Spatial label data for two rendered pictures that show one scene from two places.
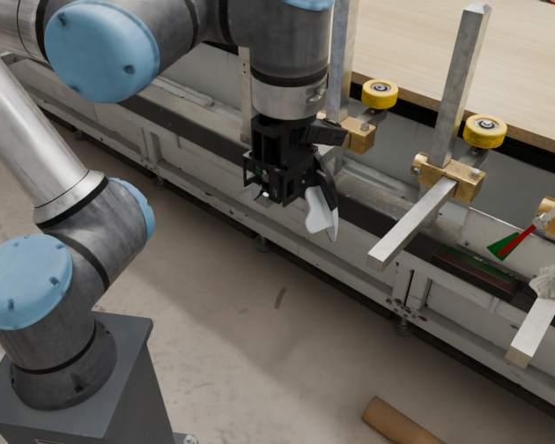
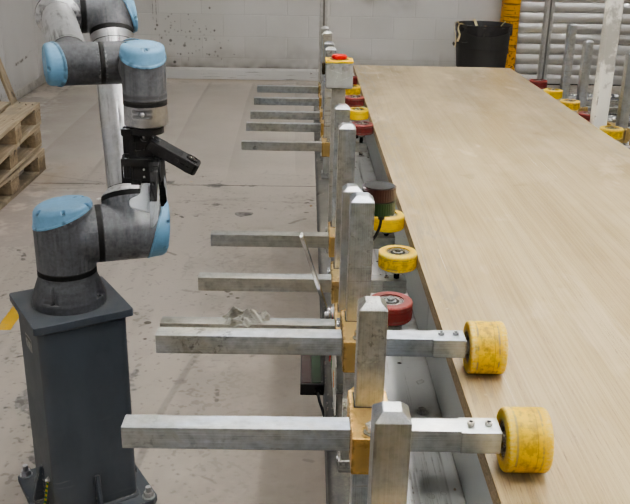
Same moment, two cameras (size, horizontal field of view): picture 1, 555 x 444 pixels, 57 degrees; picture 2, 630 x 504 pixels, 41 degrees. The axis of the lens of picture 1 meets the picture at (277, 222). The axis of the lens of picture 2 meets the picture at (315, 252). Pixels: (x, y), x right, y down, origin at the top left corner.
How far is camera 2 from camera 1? 161 cm
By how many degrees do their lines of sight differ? 46
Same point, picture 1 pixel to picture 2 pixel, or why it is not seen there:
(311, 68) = (133, 98)
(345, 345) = not seen: outside the picture
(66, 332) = (58, 253)
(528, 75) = (533, 253)
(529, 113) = (455, 263)
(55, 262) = (74, 207)
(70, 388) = (48, 300)
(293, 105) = (127, 117)
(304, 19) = (127, 70)
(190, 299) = not seen: hidden behind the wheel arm
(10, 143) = (108, 143)
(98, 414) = (47, 322)
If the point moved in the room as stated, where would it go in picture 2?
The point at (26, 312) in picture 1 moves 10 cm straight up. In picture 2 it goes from (41, 221) to (37, 182)
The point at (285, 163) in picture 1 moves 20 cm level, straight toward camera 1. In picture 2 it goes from (132, 157) to (39, 172)
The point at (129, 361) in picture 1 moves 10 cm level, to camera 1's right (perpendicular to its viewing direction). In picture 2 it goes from (92, 315) to (110, 328)
